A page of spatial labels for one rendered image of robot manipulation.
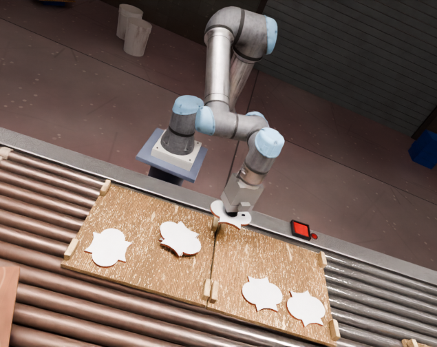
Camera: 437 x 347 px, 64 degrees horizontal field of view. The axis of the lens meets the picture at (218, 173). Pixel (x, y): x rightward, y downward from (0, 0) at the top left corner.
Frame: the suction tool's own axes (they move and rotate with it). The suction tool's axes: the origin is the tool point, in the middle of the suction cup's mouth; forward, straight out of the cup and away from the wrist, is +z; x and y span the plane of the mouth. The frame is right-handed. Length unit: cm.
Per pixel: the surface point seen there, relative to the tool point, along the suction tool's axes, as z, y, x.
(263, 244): 12.5, 17.6, -3.4
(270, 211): 106, 122, 94
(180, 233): 9.5, -13.7, 1.0
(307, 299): 11.5, 22.7, -26.2
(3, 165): 15, -64, 36
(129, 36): 86, 41, 355
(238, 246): 12.5, 7.2, -3.5
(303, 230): 13.2, 40.3, 1.9
